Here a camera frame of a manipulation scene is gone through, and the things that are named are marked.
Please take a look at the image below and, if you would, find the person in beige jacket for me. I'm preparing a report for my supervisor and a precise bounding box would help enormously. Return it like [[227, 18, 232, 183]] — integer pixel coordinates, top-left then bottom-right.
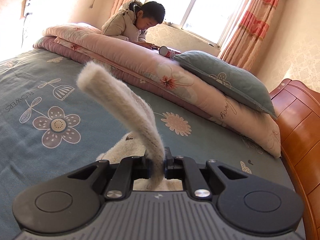
[[101, 0, 165, 50]]

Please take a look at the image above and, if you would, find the white red cylindrical can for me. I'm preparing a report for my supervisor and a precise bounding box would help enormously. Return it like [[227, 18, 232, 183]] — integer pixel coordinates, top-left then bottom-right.
[[158, 46, 181, 59]]

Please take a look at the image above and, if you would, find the grey-green pillow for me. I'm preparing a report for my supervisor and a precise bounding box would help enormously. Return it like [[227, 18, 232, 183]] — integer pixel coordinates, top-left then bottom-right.
[[174, 50, 276, 118]]

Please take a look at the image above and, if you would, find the orange wooden headboard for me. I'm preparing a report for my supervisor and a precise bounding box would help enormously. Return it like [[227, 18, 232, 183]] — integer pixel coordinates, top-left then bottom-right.
[[270, 79, 320, 239]]

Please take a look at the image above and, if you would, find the pink floral quilt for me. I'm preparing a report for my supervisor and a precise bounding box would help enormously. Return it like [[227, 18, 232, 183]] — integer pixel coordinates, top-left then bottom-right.
[[33, 23, 281, 158]]

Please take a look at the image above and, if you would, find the cream knit sweater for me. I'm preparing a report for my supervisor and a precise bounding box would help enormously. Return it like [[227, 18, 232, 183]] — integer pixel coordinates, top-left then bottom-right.
[[76, 61, 183, 191]]

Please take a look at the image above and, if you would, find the window with white frame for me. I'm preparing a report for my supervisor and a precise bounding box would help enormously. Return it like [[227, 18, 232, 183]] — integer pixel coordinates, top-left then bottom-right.
[[139, 0, 246, 48]]

